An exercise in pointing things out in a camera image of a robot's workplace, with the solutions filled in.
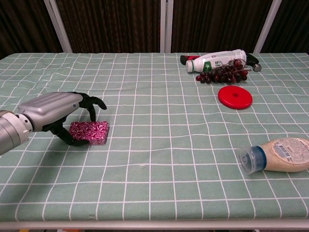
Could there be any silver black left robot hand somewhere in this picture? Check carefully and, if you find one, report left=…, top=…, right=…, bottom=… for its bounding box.
left=18, top=91, right=108, bottom=147

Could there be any magenta patterned box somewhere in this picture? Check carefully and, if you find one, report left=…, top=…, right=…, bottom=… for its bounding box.
left=69, top=120, right=110, bottom=146

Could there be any dark brown pleated curtain panel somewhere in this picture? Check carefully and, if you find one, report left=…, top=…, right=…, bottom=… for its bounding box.
left=0, top=0, right=65, bottom=60
left=262, top=0, right=309, bottom=55
left=56, top=0, right=162, bottom=53
left=171, top=0, right=269, bottom=53

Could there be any green checked tablecloth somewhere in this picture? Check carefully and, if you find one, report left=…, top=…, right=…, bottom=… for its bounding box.
left=0, top=52, right=309, bottom=222

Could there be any white plastic drink bottle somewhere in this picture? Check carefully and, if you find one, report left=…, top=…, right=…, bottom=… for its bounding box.
left=185, top=49, right=247, bottom=74

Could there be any dark red grape bunch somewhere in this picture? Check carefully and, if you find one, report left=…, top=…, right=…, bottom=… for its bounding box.
left=196, top=59, right=252, bottom=85

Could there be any red round disc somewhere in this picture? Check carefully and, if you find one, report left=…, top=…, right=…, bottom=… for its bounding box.
left=217, top=85, right=253, bottom=110

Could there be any red black claw hammer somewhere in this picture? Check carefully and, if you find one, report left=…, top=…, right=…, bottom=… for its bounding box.
left=180, top=52, right=263, bottom=73

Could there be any beige mayonnaise squeeze bottle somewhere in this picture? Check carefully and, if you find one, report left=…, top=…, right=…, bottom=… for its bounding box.
left=239, top=137, right=309, bottom=175

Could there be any white partition frame post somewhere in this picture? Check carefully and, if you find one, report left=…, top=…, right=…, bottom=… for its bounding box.
left=253, top=0, right=283, bottom=54
left=43, top=0, right=73, bottom=53
left=159, top=0, right=174, bottom=53

